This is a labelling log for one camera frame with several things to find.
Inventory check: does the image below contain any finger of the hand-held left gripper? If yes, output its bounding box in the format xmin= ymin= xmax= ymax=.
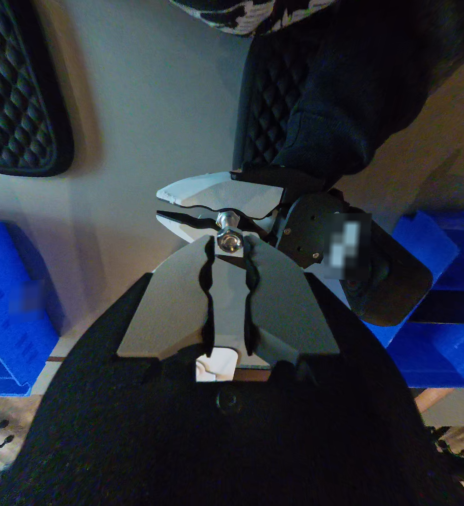
xmin=155 ymin=171 xmax=285 ymax=220
xmin=155 ymin=211 xmax=280 ymax=259

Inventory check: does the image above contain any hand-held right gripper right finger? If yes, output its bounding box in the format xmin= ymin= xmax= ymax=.
xmin=242 ymin=234 xmax=340 ymax=365

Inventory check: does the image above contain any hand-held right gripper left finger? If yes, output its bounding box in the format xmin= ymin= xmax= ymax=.
xmin=117 ymin=235 xmax=217 ymax=359

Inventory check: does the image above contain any silver bolt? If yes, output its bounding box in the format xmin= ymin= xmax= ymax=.
xmin=215 ymin=225 xmax=244 ymax=254

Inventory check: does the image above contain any blue plastic bin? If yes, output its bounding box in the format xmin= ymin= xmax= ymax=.
xmin=0 ymin=217 xmax=66 ymax=397
xmin=364 ymin=211 xmax=464 ymax=390

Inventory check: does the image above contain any person's left forearm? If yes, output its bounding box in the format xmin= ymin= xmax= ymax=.
xmin=272 ymin=0 xmax=464 ymax=178

